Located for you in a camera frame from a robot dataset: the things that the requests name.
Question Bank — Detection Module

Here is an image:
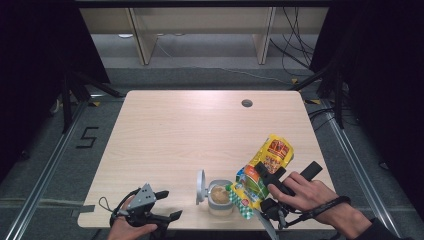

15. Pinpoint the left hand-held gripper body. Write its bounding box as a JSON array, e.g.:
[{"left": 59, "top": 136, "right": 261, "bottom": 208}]
[{"left": 127, "top": 183, "right": 171, "bottom": 240}]

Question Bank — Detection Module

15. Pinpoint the black curtain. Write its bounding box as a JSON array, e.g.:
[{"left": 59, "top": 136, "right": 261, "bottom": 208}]
[
  {"left": 310, "top": 0, "right": 424, "bottom": 219},
  {"left": 0, "top": 0, "right": 112, "bottom": 183}
]

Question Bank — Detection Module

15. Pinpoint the clear jug with white lid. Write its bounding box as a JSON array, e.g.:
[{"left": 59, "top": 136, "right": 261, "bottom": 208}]
[{"left": 195, "top": 168, "right": 235, "bottom": 216}]

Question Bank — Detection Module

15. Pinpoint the brown powder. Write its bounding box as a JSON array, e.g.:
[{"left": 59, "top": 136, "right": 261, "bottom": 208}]
[{"left": 210, "top": 185, "right": 231, "bottom": 205}]

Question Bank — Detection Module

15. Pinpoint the person's left hand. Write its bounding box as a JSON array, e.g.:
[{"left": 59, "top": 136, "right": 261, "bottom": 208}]
[{"left": 106, "top": 197, "right": 159, "bottom": 240}]

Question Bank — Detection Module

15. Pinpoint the person's right hand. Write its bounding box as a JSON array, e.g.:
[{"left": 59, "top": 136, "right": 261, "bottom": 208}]
[{"left": 267, "top": 171, "right": 341, "bottom": 218}]

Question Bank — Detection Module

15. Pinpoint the aluminium floor rail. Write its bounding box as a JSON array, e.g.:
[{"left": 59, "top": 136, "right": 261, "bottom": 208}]
[
  {"left": 3, "top": 99, "right": 91, "bottom": 240},
  {"left": 321, "top": 99, "right": 402, "bottom": 240}
]

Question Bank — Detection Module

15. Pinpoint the dark sleeve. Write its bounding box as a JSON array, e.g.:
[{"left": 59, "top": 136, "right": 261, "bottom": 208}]
[{"left": 353, "top": 217, "right": 415, "bottom": 240}]

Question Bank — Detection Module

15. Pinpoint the grey tape strip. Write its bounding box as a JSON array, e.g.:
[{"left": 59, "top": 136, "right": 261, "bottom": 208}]
[{"left": 70, "top": 204, "right": 96, "bottom": 218}]

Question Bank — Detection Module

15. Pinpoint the black metal stand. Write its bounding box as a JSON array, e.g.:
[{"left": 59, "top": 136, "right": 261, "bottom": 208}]
[
  {"left": 289, "top": 62, "right": 346, "bottom": 130},
  {"left": 60, "top": 70, "right": 126, "bottom": 135}
]

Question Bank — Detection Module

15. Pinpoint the yellow snack pouch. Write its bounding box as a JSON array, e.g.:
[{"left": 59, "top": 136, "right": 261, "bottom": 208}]
[{"left": 226, "top": 133, "right": 295, "bottom": 221}]

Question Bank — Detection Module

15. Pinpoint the black wrist strap cord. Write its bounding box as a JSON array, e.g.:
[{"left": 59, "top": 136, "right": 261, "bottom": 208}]
[
  {"left": 284, "top": 195, "right": 352, "bottom": 228},
  {"left": 98, "top": 188, "right": 143, "bottom": 232}
]

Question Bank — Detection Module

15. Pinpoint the black cable bundle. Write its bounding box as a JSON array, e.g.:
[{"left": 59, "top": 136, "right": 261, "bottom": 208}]
[{"left": 269, "top": 7, "right": 316, "bottom": 78}]

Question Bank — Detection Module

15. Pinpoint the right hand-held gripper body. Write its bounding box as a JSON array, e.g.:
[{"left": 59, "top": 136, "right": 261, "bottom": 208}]
[{"left": 254, "top": 161, "right": 324, "bottom": 240}]

